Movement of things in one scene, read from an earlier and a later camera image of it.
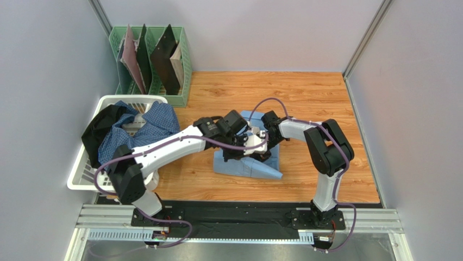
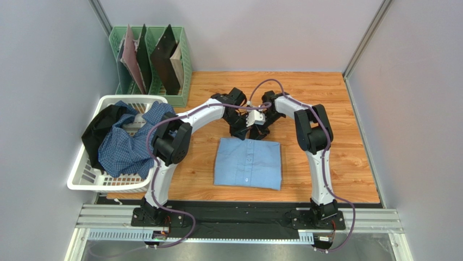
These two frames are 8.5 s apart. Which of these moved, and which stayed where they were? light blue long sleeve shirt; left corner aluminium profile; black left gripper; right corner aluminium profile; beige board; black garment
Moved: black left gripper; light blue long sleeve shirt
Stayed: right corner aluminium profile; beige board; black garment; left corner aluminium profile
